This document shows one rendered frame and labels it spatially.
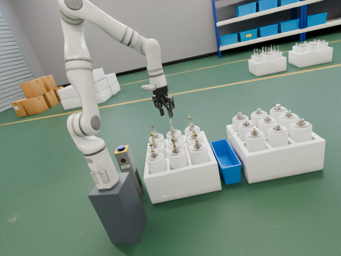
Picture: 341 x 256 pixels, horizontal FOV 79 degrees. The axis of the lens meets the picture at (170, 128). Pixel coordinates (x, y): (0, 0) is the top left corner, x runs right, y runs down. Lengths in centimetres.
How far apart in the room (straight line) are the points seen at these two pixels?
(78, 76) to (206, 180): 77
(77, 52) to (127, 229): 74
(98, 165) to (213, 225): 58
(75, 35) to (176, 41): 540
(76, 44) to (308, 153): 116
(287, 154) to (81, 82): 100
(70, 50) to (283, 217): 108
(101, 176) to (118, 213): 18
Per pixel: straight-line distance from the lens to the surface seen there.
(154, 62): 93
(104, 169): 88
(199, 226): 106
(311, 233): 106
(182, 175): 110
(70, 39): 90
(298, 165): 128
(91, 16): 89
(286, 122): 131
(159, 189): 116
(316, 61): 349
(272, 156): 118
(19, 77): 734
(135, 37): 92
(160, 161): 110
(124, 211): 94
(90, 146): 84
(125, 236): 107
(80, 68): 82
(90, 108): 80
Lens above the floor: 82
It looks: 24 degrees down
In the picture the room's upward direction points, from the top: 14 degrees counter-clockwise
